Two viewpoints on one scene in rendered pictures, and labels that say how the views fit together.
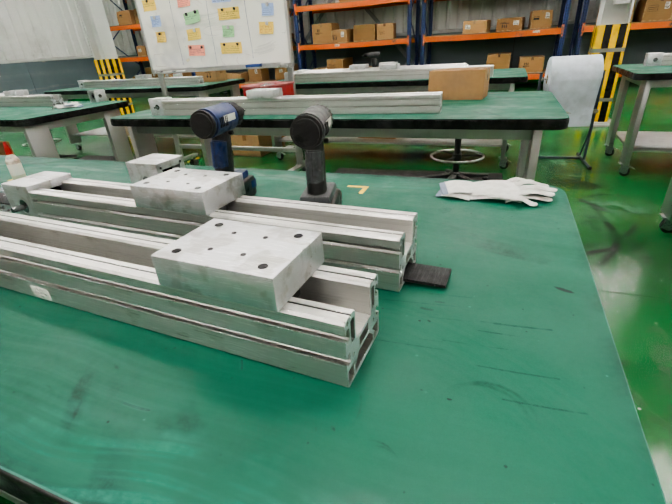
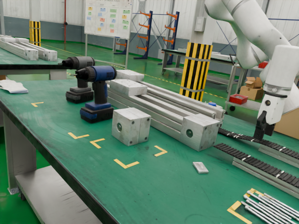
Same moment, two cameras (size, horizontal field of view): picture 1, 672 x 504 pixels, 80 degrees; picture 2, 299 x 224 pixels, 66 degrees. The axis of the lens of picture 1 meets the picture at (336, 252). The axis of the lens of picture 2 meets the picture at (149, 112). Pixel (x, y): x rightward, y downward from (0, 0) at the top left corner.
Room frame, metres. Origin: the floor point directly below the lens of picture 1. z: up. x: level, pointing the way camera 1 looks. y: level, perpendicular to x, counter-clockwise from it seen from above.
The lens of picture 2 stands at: (1.68, 0.76, 1.13)
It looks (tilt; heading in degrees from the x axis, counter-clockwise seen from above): 18 degrees down; 201
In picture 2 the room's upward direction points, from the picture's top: 7 degrees clockwise
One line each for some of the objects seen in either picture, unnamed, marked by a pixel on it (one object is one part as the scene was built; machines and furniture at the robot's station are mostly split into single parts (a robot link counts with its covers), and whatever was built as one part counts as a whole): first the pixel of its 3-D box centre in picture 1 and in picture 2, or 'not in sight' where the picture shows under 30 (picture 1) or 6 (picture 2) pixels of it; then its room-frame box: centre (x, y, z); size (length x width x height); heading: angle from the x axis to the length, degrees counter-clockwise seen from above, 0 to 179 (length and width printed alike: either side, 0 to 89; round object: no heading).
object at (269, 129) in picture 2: not in sight; (271, 126); (0.73, 0.89, 0.86); 0.03 x 0.03 x 0.07; 64
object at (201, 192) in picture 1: (191, 196); (127, 89); (0.69, 0.25, 0.87); 0.16 x 0.11 x 0.07; 64
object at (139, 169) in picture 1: (155, 178); (133, 125); (0.99, 0.44, 0.83); 0.11 x 0.10 x 0.10; 154
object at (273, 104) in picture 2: not in sight; (271, 106); (0.78, 0.87, 0.95); 0.10 x 0.07 x 0.11; 154
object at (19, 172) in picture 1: (12, 160); not in sight; (1.26, 0.98, 0.84); 0.04 x 0.04 x 0.12
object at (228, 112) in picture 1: (231, 152); (92, 94); (0.94, 0.23, 0.89); 0.20 x 0.08 x 0.22; 164
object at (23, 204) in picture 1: (39, 200); (201, 130); (0.87, 0.66, 0.83); 0.12 x 0.09 x 0.10; 154
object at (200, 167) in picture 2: not in sight; (200, 167); (1.06, 0.70, 0.78); 0.05 x 0.03 x 0.01; 33
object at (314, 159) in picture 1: (319, 163); (75, 79); (0.79, 0.02, 0.89); 0.20 x 0.08 x 0.22; 170
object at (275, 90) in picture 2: not in sight; (276, 89); (0.78, 0.87, 1.01); 0.09 x 0.08 x 0.03; 154
